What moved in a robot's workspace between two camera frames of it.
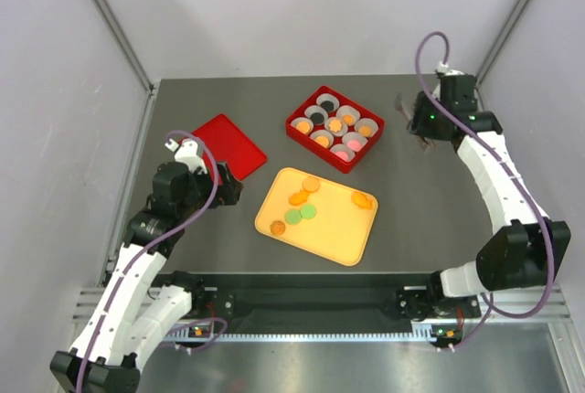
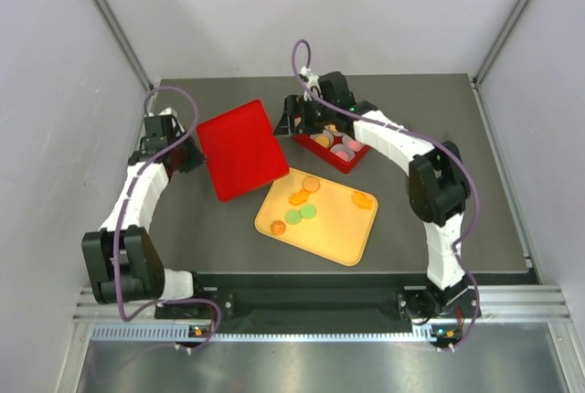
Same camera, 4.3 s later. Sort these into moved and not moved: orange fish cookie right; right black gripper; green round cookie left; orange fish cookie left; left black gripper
Moved: left black gripper; right black gripper
Not moved: green round cookie left; orange fish cookie left; orange fish cookie right
